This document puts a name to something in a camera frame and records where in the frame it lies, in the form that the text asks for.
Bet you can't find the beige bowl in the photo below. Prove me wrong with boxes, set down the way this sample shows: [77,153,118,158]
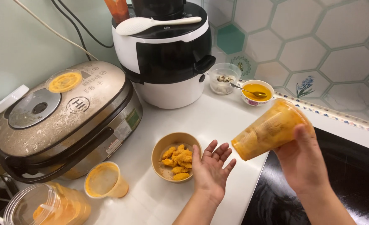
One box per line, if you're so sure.
[151,132,203,184]

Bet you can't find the clear plastic cup orange residue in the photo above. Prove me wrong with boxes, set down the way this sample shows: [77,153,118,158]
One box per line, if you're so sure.
[231,98,314,161]

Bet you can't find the white rice paddle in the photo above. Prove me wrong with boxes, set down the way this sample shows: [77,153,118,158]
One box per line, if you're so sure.
[115,16,202,36]

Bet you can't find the clear container with quail eggs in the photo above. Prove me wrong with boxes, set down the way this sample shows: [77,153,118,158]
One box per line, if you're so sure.
[208,63,242,95]

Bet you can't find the round lid with orange residue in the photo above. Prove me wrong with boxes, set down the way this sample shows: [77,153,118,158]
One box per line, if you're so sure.
[45,69,83,94]

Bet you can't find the white flat lid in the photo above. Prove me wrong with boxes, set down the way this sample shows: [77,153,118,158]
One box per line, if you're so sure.
[0,84,30,114]

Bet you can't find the champagne rice cooker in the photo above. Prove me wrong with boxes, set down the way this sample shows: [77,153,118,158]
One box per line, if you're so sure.
[0,61,143,184]

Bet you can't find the person's right hand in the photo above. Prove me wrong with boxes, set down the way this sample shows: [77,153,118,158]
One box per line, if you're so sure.
[273,124,330,195]

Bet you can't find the clear plastic jar orange crumbs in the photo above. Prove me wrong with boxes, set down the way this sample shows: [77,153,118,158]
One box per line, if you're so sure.
[4,182,92,225]

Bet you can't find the white cable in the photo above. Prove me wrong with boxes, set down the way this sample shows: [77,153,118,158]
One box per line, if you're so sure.
[13,0,99,61]

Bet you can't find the black and white multicooker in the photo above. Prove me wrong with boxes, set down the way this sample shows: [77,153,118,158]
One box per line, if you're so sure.
[111,0,216,109]

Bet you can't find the metal spoon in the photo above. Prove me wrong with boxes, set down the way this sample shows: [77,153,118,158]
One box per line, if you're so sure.
[229,82,268,98]

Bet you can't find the plastic cup with orange batter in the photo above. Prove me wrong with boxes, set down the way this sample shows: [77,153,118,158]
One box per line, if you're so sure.
[84,161,129,199]

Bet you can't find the person's left hand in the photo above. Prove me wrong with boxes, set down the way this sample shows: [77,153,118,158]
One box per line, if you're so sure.
[191,140,237,206]

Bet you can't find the floral bowl with beaten egg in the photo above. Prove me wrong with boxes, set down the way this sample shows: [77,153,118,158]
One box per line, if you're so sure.
[241,80,275,107]

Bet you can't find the pile of orange breaded pieces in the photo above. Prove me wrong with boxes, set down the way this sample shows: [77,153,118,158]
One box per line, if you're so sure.
[161,144,193,181]

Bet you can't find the black cable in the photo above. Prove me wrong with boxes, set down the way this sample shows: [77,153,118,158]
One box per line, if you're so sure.
[50,0,92,61]
[57,0,114,49]

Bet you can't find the orange utensil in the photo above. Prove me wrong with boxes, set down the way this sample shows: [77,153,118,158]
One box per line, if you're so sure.
[104,0,130,25]

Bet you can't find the black cooktop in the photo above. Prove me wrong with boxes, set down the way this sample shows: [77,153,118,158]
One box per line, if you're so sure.
[241,127,369,225]

